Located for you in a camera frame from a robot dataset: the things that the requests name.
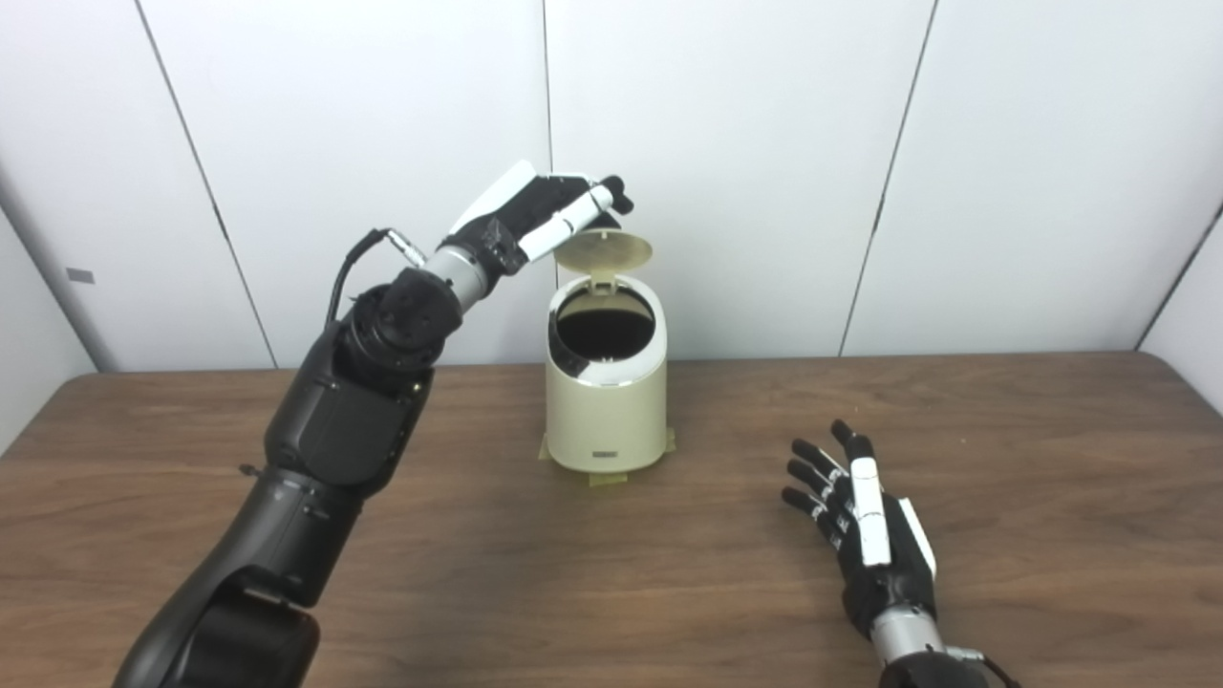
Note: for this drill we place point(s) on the small grey wall label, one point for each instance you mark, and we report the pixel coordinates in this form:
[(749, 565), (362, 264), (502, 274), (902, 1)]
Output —
[(81, 276)]

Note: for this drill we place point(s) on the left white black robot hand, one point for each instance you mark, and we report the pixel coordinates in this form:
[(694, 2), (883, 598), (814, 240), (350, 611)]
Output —
[(521, 215)]

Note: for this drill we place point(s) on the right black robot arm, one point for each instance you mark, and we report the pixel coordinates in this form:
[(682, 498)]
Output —
[(922, 659)]

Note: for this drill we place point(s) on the cream-colored bin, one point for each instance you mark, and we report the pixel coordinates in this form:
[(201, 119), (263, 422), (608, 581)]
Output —
[(607, 420)]

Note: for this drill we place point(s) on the cream round bin lid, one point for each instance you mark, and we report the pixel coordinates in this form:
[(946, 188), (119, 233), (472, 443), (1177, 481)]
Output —
[(607, 250)]

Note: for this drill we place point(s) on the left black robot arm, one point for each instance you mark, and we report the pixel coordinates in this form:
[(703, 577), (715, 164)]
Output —
[(334, 430)]

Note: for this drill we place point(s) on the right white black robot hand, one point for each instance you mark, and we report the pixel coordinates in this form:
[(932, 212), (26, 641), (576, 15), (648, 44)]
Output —
[(879, 545)]

